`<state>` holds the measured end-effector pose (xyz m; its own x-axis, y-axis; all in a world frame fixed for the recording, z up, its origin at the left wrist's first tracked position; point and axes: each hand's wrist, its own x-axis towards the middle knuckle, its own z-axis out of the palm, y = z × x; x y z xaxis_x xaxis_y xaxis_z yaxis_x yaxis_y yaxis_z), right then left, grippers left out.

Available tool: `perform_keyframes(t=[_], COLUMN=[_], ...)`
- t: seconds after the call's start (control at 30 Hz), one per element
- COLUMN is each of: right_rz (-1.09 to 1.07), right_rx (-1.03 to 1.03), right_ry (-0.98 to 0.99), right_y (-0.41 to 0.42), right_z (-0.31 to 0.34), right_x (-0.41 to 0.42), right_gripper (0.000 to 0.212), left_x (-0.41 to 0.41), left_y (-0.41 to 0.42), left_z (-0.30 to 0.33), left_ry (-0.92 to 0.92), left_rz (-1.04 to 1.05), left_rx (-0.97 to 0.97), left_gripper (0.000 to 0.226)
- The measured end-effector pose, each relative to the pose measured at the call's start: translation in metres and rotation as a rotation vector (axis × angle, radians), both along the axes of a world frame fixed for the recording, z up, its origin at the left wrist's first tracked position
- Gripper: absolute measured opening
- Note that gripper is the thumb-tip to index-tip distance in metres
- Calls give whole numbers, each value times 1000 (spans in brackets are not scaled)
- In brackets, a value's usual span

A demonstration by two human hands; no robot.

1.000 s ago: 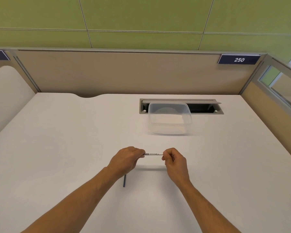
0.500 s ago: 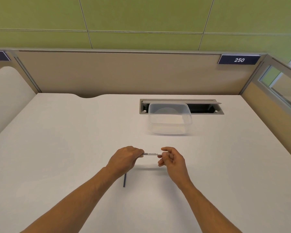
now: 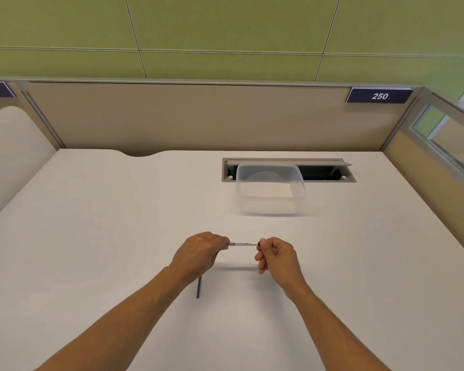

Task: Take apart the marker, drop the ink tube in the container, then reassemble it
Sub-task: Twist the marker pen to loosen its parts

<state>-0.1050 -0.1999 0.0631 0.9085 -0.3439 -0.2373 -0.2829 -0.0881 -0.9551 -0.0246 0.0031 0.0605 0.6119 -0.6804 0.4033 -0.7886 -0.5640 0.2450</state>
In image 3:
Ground person's right forearm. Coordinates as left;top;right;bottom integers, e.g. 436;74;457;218
282;283;393;371

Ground clear plastic container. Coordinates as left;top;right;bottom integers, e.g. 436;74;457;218
236;163;307;216

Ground beige side partition with window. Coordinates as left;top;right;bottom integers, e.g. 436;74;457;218
383;87;464;254

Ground grey desk cable tray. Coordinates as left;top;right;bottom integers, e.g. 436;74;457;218
221;158;357;183

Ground person's left forearm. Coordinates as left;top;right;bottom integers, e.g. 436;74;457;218
35;266;202;371

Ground person's right hand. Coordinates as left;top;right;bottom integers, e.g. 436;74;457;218
254;237;308;301

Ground beige desk partition panel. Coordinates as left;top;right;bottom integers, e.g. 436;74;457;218
23;81;422;157

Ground person's left hand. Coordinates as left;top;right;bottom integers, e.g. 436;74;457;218
169;231;231;287

